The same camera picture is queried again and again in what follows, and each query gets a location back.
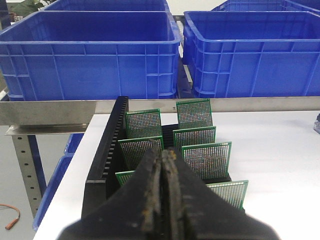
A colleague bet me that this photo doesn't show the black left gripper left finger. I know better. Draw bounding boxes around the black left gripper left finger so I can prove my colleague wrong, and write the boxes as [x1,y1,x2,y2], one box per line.
[58,140,163,240]

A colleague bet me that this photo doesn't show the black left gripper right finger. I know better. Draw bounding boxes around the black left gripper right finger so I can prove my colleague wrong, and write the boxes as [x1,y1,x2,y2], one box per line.
[162,147,279,240]

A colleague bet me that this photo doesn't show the green perforated circuit board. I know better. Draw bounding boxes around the green perforated circuit board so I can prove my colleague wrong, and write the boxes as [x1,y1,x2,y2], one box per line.
[124,108,163,139]
[176,98,213,129]
[181,141,232,180]
[206,180,249,210]
[173,125,216,151]
[115,170,135,186]
[118,135,164,170]

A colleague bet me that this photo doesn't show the black slotted board rack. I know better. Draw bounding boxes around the black slotted board rack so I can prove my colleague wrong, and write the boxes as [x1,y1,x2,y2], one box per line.
[82,96,232,216]

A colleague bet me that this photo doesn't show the blue crate under table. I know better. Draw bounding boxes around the blue crate under table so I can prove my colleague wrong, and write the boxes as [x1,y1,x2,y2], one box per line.
[32,133,84,232]

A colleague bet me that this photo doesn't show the blue plastic crate centre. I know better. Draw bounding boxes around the blue plastic crate centre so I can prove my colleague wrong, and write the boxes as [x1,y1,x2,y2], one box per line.
[183,11,320,98]

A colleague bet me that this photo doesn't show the blue plastic crate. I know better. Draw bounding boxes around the blue plastic crate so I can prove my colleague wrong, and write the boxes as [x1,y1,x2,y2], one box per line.
[183,11,320,98]
[0,11,181,101]

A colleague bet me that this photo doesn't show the blue plastic crate left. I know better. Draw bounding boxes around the blue plastic crate left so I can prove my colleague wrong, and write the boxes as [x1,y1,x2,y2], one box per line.
[0,11,181,101]

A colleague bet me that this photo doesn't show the blue crate rear right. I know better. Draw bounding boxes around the blue crate rear right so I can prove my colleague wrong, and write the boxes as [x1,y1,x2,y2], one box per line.
[212,0,320,15]

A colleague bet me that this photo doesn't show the blue crate rear left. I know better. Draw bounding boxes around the blue crate rear left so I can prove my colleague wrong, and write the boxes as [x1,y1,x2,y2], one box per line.
[43,0,170,12]

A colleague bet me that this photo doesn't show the green plant leaves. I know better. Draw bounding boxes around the green plant leaves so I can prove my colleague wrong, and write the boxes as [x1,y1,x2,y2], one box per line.
[11,0,54,17]

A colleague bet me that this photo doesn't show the perforated steel shelf post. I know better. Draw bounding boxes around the perforated steel shelf post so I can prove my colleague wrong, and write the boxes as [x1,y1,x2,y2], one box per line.
[5,124,87,217]

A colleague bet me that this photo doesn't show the steel shelf rail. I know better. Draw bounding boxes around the steel shelf rail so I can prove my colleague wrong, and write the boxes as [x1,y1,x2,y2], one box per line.
[0,96,320,126]

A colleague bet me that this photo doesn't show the orange cable on floor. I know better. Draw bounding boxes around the orange cable on floor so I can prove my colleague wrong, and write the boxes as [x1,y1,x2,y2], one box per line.
[0,203,21,231]

